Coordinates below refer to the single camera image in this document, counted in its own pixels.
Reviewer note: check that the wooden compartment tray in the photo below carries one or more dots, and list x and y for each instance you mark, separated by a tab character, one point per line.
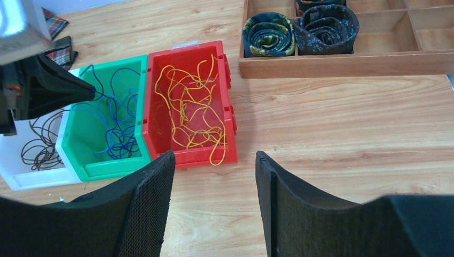
395	38

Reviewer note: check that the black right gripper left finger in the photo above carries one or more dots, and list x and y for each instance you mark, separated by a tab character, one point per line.
125	218

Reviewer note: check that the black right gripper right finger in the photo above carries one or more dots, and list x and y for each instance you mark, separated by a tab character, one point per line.
300	219

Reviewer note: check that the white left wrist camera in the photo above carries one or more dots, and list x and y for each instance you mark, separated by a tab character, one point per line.
24	31

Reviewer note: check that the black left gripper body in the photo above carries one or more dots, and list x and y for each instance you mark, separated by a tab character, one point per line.
18	94

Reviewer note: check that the red plastic bin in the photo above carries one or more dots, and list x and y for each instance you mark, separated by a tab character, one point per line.
187	109

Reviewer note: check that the black coiled belt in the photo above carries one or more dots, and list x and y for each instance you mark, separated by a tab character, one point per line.
268	34
326	30

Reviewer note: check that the green plastic bin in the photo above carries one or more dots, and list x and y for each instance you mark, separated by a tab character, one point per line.
102	137

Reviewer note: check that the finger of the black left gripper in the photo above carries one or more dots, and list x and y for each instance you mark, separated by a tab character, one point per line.
45	87

